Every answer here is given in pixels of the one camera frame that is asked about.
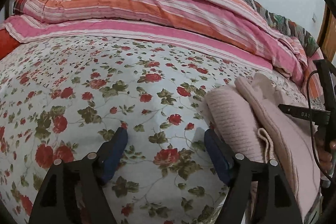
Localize pink knit sweater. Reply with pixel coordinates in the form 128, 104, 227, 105
205, 73, 320, 218

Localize person's right hand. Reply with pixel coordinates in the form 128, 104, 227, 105
314, 132, 333, 173

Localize orange wooden door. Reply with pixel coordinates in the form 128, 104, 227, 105
317, 4, 336, 62

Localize patchwork floral blanket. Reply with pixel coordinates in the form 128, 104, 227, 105
243, 0, 319, 57

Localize floral bed sheet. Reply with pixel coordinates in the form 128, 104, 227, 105
1, 36, 305, 223

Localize pink striped quilt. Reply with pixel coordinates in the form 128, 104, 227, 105
1, 0, 323, 98

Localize red pillow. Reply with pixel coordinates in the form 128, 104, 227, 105
0, 29, 21, 60

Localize white wall switch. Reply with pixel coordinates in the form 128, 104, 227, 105
312, 13, 317, 23

